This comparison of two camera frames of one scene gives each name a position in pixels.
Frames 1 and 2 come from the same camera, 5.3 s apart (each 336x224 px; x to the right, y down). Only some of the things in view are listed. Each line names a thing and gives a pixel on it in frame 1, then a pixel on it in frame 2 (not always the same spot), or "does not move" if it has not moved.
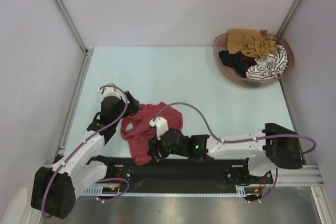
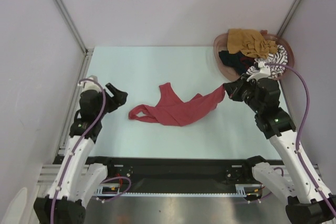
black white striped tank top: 274,65 does not move
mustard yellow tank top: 250,43 does not move
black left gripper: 133,106 to 118,99
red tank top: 136,129 to 170,110
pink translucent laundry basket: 220,44 does not move
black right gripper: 154,145 to 231,89
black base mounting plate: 182,175 does not move
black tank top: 239,62 does not move
